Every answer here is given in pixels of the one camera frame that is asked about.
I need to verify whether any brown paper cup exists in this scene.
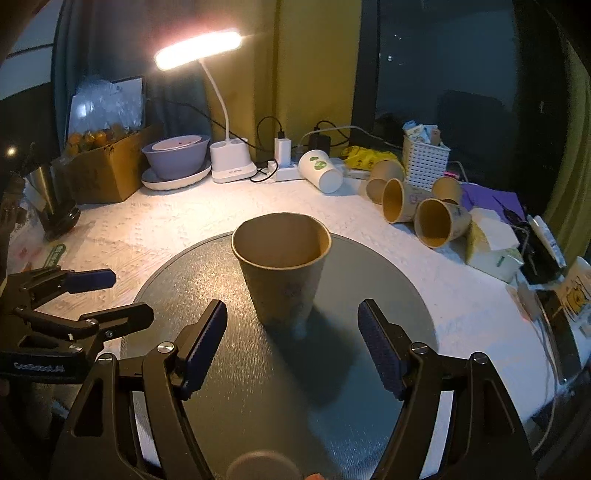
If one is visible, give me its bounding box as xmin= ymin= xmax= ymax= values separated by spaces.
xmin=367 ymin=160 xmax=406 ymax=204
xmin=382 ymin=178 xmax=419 ymax=223
xmin=231 ymin=212 xmax=332 ymax=333
xmin=431 ymin=176 xmax=463 ymax=205
xmin=413 ymin=198 xmax=472 ymax=249

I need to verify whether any white plastic basket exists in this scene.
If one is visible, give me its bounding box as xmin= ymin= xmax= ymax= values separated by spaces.
xmin=403 ymin=134 xmax=451 ymax=178

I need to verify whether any white desk lamp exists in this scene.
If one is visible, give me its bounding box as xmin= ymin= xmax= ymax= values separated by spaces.
xmin=154 ymin=28 xmax=259 ymax=184

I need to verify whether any white cable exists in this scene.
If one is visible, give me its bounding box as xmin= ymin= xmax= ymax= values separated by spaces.
xmin=531 ymin=300 xmax=559 ymax=444

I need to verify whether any steel kettle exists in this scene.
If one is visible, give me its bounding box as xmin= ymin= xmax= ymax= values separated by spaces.
xmin=25 ymin=166 xmax=81 ymax=238

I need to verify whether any yellow tissue box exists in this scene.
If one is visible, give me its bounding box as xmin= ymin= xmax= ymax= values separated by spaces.
xmin=465 ymin=208 xmax=525 ymax=282

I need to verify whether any purple bowl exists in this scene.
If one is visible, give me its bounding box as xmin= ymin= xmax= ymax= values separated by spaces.
xmin=141 ymin=135 xmax=212 ymax=180

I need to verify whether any yellow packet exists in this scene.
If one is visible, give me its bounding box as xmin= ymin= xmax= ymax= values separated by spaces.
xmin=342 ymin=145 xmax=402 ymax=169

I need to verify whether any purple cloth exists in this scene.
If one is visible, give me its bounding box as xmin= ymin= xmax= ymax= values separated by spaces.
xmin=462 ymin=182 xmax=527 ymax=222

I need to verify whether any yellow curtain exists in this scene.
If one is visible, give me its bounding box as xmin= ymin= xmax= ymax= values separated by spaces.
xmin=198 ymin=0 xmax=363 ymax=153

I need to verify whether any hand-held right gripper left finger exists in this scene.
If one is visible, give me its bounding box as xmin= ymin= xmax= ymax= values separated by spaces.
xmin=58 ymin=299 xmax=229 ymax=480

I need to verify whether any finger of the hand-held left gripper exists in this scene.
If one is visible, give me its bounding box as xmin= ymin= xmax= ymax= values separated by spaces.
xmin=7 ymin=268 xmax=116 ymax=309
xmin=9 ymin=303 xmax=154 ymax=358

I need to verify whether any cardboard box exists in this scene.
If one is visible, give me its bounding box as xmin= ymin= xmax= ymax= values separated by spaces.
xmin=53 ymin=124 xmax=160 ymax=205

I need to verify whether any clear plastic bag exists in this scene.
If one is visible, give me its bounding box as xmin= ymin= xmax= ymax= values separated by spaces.
xmin=69 ymin=76 xmax=146 ymax=139

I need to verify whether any yellow cartoon box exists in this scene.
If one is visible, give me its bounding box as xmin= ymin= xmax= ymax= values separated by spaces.
xmin=551 ymin=256 xmax=591 ymax=333

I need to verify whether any white plate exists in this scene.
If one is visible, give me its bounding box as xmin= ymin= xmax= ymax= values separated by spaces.
xmin=141 ymin=161 xmax=213 ymax=191

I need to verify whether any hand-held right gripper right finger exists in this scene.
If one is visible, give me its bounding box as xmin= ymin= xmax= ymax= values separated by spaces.
xmin=358 ymin=299 xmax=539 ymax=480

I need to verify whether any pile of oranges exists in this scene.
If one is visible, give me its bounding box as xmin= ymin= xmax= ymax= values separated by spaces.
xmin=67 ymin=129 xmax=130 ymax=153

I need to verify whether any black cable bundle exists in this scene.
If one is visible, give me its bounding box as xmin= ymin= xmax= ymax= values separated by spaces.
xmin=505 ymin=208 xmax=559 ymax=284

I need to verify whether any bunch of small packets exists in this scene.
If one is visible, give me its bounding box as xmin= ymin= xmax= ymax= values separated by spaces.
xmin=402 ymin=121 xmax=441 ymax=146

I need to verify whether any white cup with green print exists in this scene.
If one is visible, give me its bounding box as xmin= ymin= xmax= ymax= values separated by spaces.
xmin=298 ymin=150 xmax=345 ymax=193

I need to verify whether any white packet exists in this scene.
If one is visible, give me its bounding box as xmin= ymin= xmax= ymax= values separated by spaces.
xmin=526 ymin=215 xmax=566 ymax=268

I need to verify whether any white power strip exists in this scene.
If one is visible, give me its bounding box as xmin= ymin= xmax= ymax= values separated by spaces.
xmin=252 ymin=159 xmax=356 ymax=183

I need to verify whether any green plastic handle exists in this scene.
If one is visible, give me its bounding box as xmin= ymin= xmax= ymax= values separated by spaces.
xmin=34 ymin=244 xmax=68 ymax=273

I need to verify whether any round grey glass turntable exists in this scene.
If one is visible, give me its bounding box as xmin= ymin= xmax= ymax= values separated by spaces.
xmin=121 ymin=231 xmax=455 ymax=480

